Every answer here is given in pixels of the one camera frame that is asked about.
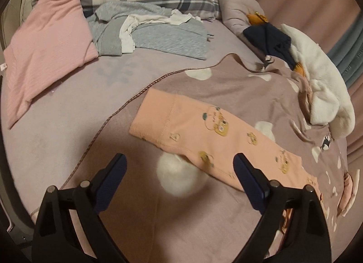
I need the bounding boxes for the orange cartoon print garment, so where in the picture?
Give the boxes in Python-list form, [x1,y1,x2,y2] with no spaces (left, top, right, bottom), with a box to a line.
[129,88,324,200]

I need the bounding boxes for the pink cream folded clothes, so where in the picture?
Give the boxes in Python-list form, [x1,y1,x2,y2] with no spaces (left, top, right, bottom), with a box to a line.
[338,169,361,217]

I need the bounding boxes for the mauve polka dot blanket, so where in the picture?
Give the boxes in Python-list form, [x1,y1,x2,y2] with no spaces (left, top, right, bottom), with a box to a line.
[29,53,354,263]

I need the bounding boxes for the white fleece garment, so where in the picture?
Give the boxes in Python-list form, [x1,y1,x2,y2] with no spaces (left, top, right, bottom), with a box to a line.
[281,24,356,140]

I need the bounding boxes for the grey blue curtain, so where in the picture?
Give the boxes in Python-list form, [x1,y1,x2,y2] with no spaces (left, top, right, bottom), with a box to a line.
[327,12,363,88]

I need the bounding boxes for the navy orange garment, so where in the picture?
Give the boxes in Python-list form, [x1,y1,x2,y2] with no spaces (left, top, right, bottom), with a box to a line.
[243,12,304,76]

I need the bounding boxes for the pink folded garment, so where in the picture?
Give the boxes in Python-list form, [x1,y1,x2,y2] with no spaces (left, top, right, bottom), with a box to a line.
[4,0,98,128]

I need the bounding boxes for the white small garment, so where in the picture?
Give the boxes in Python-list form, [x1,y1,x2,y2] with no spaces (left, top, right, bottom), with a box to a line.
[119,9,207,60]

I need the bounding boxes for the grey garment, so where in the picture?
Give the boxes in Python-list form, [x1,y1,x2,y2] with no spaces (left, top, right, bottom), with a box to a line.
[87,1,213,60]

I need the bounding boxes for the mauve pillow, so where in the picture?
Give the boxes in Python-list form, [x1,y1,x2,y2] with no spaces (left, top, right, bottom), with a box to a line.
[218,0,265,36]

